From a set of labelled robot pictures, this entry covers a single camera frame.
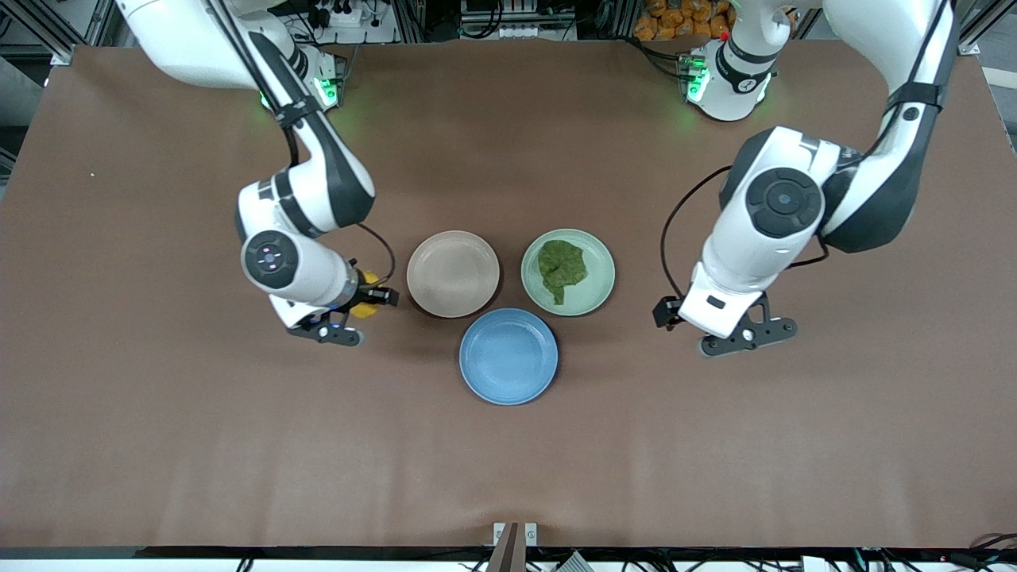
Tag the green lettuce leaf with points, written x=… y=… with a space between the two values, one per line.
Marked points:
x=560 y=266

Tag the aluminium frame profile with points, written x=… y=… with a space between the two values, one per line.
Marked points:
x=48 y=36
x=981 y=28

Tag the beige round plate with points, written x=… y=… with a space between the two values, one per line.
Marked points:
x=453 y=274

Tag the blue round plate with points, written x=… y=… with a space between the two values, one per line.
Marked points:
x=508 y=357

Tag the brown table mat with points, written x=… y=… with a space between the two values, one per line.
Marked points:
x=508 y=477

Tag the light green round plate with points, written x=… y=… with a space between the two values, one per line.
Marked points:
x=592 y=286

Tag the white power strip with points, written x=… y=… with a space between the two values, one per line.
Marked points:
x=342 y=16

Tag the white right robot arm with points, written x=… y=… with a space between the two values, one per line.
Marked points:
x=302 y=270

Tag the yellow lemon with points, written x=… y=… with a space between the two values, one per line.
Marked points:
x=364 y=311

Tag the camera mount post with brackets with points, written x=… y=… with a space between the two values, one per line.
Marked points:
x=508 y=548

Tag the pile of orange fruits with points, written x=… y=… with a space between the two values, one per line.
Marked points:
x=679 y=20

